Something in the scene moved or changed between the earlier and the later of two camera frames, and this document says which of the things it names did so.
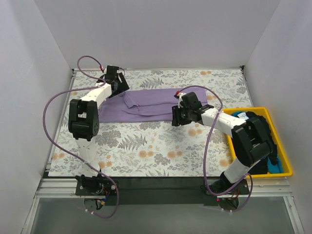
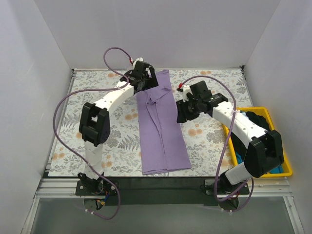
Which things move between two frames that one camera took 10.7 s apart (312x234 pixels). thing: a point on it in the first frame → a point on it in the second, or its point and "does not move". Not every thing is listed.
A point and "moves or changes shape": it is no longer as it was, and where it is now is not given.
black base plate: [160, 191] does not move
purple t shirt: [149, 106] moves or changes shape
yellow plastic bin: [287, 171] does not move
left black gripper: [122, 85] → [151, 79]
